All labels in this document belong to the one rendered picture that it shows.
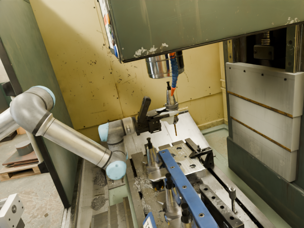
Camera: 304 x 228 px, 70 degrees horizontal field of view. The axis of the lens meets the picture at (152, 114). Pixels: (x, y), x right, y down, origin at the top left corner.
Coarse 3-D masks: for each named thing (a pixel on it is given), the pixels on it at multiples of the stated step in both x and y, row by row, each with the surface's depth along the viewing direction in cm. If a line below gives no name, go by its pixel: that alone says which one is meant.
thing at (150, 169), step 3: (159, 159) 80; (147, 165) 79; (159, 165) 76; (162, 165) 77; (147, 168) 76; (150, 168) 76; (153, 168) 75; (156, 168) 75; (159, 168) 76; (147, 171) 77; (150, 171) 77
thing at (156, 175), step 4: (164, 168) 76; (152, 172) 75; (156, 172) 74; (160, 172) 74; (164, 172) 73; (168, 172) 73; (148, 176) 73; (152, 176) 73; (156, 176) 72; (160, 176) 72; (164, 176) 72; (152, 180) 71; (156, 180) 71
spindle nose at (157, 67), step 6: (168, 54) 83; (180, 54) 86; (150, 60) 86; (156, 60) 84; (162, 60) 84; (168, 60) 84; (180, 60) 87; (150, 66) 87; (156, 66) 86; (162, 66) 85; (168, 66) 85; (180, 66) 87; (150, 72) 89; (156, 72) 87; (162, 72) 86; (168, 72) 85; (180, 72) 88; (156, 78) 88
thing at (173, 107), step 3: (177, 102) 100; (165, 105) 97; (168, 105) 97; (171, 105) 96; (174, 105) 96; (177, 105) 97; (165, 108) 100; (168, 108) 97; (171, 108) 96; (174, 108) 97; (177, 108) 97
